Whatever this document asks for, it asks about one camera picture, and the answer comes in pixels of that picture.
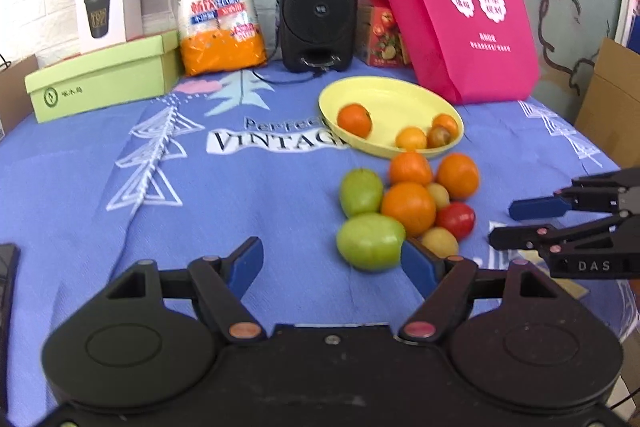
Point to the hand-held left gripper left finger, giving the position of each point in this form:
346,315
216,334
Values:
247,262

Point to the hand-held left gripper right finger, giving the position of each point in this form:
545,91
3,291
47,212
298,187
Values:
419,264

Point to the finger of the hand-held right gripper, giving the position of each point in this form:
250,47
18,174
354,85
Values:
537,207
520,238

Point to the green fruit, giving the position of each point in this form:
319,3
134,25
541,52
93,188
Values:
369,241
360,192

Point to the large orange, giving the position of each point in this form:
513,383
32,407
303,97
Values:
408,208

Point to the red tomato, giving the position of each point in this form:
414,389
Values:
456,220

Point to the small yellow fruit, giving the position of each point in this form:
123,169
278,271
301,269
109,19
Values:
440,195

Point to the yellow plate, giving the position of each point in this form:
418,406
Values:
395,99

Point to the blue printed tablecloth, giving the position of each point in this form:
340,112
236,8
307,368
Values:
240,207

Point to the small brownish fruit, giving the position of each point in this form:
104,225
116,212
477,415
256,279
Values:
439,137

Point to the small orange fruit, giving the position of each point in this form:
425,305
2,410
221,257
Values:
446,122

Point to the brown cardboard box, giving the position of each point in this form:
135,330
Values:
612,107

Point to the small yellow-orange fruit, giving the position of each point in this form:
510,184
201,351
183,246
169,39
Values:
410,138

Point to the orange with dark spot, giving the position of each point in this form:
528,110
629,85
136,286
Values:
354,120

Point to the pink shopping bag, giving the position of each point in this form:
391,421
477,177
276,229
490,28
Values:
450,7

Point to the red fruit-print box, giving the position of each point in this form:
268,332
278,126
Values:
382,34

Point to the green shoe box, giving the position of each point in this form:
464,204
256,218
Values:
100,77

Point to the orange pack of plastic cups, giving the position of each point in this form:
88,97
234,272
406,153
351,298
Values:
220,7

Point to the brown cardboard sheet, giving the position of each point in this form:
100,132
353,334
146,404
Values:
15,97

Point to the white box with cup picture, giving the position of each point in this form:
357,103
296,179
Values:
107,7

